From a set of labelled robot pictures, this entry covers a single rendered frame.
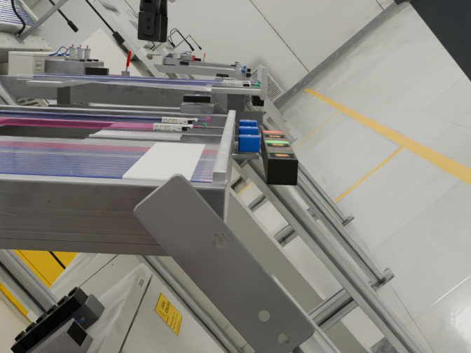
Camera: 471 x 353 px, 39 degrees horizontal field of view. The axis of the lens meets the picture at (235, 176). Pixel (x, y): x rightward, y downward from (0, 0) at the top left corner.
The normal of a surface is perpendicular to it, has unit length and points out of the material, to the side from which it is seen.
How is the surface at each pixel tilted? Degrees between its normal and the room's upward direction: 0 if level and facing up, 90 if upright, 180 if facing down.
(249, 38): 90
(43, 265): 90
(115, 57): 90
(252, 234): 90
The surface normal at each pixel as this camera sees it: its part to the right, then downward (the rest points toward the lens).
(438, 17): -0.72, 0.65
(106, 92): -0.01, 0.18
